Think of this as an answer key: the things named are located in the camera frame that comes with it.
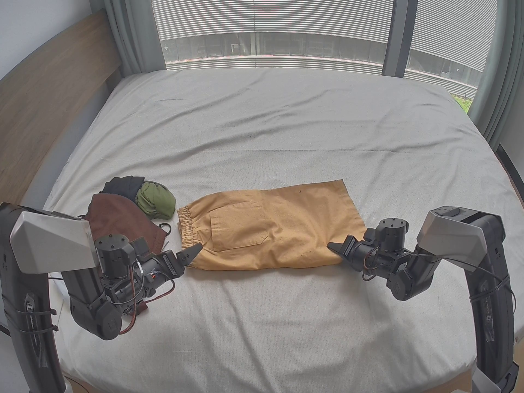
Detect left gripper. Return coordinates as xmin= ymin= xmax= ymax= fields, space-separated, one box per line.
xmin=152 ymin=251 xmax=187 ymax=281

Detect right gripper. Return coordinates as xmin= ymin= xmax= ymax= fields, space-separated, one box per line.
xmin=342 ymin=236 xmax=374 ymax=271

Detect tan shorts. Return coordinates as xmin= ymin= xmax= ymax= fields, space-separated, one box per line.
xmin=176 ymin=178 xmax=367 ymax=271

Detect bed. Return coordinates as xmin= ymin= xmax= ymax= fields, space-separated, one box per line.
xmin=0 ymin=8 xmax=524 ymax=393

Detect green garment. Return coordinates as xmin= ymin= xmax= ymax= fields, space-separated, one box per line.
xmin=135 ymin=180 xmax=177 ymax=220

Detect brown garment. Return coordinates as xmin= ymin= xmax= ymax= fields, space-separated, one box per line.
xmin=84 ymin=193 xmax=172 ymax=315

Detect black garment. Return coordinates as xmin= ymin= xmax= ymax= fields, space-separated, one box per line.
xmin=102 ymin=175 xmax=146 ymax=204

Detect grey-green curtain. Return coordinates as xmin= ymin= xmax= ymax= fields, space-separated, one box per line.
xmin=467 ymin=0 xmax=524 ymax=148
xmin=85 ymin=0 xmax=166 ymax=77

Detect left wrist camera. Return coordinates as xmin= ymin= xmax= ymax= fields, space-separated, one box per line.
xmin=130 ymin=238 xmax=151 ymax=261

